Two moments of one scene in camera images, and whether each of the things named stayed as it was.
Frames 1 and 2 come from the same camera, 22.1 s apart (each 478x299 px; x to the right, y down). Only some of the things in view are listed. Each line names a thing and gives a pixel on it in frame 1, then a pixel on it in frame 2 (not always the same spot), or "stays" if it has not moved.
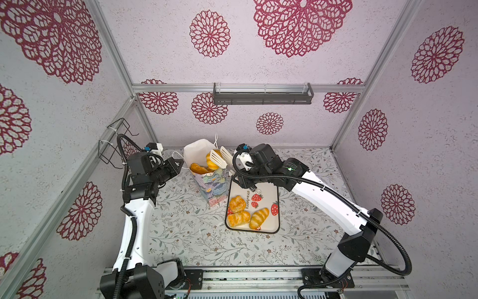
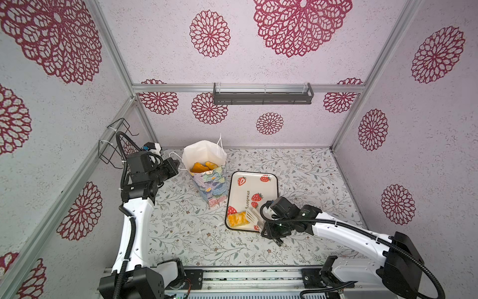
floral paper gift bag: x=213 y=185 stays
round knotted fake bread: x=237 y=204 -> x=211 y=165
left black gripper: x=173 y=170 stays
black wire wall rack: x=110 y=152 stays
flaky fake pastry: x=238 y=218 stays
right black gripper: x=243 y=182 -> x=267 y=231
